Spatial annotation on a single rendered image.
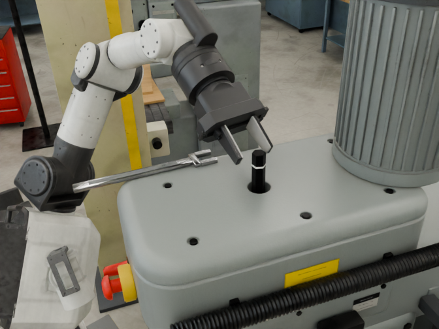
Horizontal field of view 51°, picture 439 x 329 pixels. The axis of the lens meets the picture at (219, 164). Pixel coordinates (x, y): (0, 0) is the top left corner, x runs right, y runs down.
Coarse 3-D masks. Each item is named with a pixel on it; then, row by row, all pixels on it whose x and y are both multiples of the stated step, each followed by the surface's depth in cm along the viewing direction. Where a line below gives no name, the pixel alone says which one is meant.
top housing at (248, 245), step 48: (288, 144) 85; (144, 192) 73; (192, 192) 73; (240, 192) 72; (288, 192) 72; (336, 192) 72; (384, 192) 71; (144, 240) 63; (192, 240) 63; (240, 240) 63; (288, 240) 64; (336, 240) 66; (384, 240) 70; (144, 288) 63; (192, 288) 61; (240, 288) 64; (288, 288) 68
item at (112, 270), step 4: (112, 264) 85; (116, 264) 85; (120, 264) 85; (108, 268) 84; (112, 268) 84; (116, 268) 84; (104, 272) 84; (108, 272) 84; (112, 272) 84; (116, 272) 84; (108, 276) 84
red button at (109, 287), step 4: (104, 280) 72; (108, 280) 72; (112, 280) 73; (116, 280) 73; (104, 284) 72; (108, 284) 72; (112, 284) 73; (116, 284) 73; (120, 284) 73; (104, 288) 72; (108, 288) 72; (112, 288) 73; (116, 288) 73; (120, 288) 73; (104, 292) 72; (108, 292) 72; (112, 292) 73; (116, 292) 73; (108, 296) 72; (112, 296) 72
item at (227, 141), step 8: (224, 128) 71; (216, 136) 72; (224, 136) 71; (232, 136) 71; (224, 144) 72; (232, 144) 70; (232, 152) 70; (240, 152) 70; (232, 160) 71; (240, 160) 70
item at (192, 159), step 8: (200, 152) 82; (208, 152) 82; (176, 160) 80; (184, 160) 80; (192, 160) 80; (208, 160) 79; (216, 160) 80; (144, 168) 78; (152, 168) 78; (160, 168) 78; (168, 168) 78; (176, 168) 78; (112, 176) 76; (120, 176) 76; (128, 176) 76; (136, 176) 76; (144, 176) 77; (80, 184) 74; (88, 184) 74; (96, 184) 74; (104, 184) 75
